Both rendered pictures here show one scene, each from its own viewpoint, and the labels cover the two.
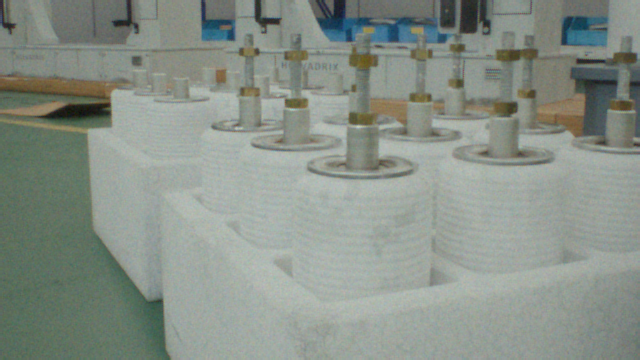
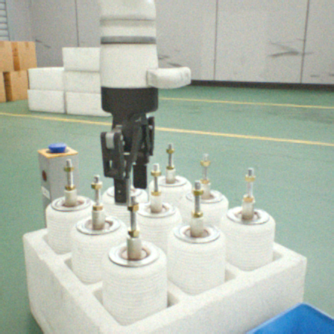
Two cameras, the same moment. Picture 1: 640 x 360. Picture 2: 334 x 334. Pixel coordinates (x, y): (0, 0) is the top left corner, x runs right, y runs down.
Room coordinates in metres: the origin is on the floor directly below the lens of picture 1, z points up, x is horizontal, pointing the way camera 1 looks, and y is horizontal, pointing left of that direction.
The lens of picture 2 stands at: (1.32, -0.20, 0.54)
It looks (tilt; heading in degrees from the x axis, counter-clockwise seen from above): 16 degrees down; 169
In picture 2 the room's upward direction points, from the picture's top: straight up
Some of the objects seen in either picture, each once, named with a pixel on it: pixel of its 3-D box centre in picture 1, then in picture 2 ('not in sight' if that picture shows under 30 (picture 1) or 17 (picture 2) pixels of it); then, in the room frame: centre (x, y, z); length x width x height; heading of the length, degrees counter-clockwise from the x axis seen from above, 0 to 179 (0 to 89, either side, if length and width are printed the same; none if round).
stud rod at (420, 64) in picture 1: (421, 77); (156, 183); (0.64, -0.09, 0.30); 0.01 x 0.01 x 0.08; 25
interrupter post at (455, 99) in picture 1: (455, 103); (133, 245); (0.80, -0.15, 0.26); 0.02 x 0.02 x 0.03
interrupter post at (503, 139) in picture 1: (503, 138); not in sight; (0.53, -0.14, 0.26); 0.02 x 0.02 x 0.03
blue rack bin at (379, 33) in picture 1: (384, 29); not in sight; (6.26, -0.53, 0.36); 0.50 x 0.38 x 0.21; 144
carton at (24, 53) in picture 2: not in sight; (17, 55); (-3.48, -0.91, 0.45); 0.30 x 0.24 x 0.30; 51
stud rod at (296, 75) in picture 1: (296, 80); (205, 172); (0.59, 0.02, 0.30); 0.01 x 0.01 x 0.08; 21
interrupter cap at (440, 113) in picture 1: (455, 115); (134, 253); (0.80, -0.15, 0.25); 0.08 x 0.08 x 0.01
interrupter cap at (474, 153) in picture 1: (502, 155); (124, 191); (0.53, -0.14, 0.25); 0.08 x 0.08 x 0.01
